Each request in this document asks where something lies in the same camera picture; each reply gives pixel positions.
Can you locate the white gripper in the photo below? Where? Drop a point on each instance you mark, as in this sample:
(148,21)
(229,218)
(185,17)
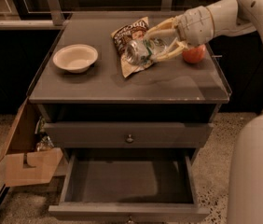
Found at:
(195,24)

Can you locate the brown yellow chip bag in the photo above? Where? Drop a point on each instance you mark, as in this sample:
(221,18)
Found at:
(122,36)

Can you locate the silver green 7up can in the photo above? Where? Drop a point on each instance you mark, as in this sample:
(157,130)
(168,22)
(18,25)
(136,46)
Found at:
(141,52)

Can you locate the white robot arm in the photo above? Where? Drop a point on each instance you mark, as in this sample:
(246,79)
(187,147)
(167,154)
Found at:
(245,182)

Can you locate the grey drawer cabinet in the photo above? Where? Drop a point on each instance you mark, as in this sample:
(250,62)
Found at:
(173,91)

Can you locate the round metal drawer knob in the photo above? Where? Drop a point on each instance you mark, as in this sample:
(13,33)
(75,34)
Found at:
(129,139)

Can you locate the closed grey top drawer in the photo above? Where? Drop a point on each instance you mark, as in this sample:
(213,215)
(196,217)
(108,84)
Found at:
(113,134)

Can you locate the open grey middle drawer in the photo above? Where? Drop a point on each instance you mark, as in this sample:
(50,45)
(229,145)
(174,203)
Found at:
(129,185)

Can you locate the red apple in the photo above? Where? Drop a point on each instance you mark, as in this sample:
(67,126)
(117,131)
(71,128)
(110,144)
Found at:
(194,55)

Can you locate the beige paper bowl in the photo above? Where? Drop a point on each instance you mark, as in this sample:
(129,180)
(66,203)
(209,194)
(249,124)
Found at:
(75,58)

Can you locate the crumpled wrappers in box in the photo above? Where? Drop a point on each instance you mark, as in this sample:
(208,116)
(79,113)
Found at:
(44,143)

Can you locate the open cardboard box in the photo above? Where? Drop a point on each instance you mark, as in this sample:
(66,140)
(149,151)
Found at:
(24,165)

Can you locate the metal railing frame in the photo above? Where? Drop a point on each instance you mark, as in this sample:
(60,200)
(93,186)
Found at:
(44,19)

